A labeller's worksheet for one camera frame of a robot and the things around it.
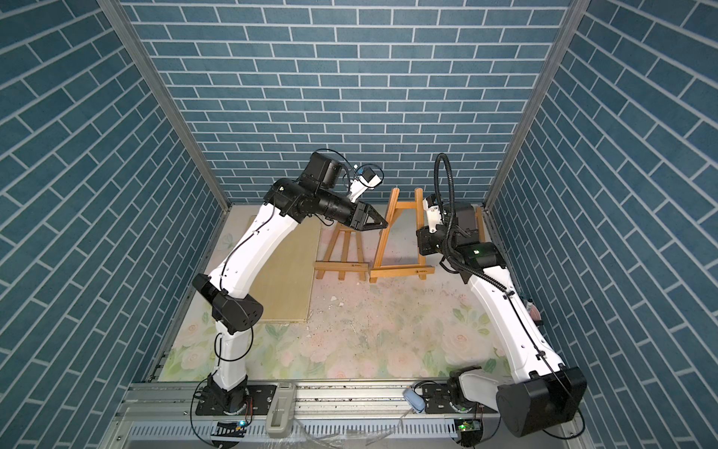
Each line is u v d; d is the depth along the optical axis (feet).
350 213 2.02
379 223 2.19
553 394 1.22
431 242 2.18
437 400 2.42
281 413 2.23
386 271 2.45
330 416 2.37
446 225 1.85
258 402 2.42
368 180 2.09
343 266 3.24
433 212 2.19
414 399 2.38
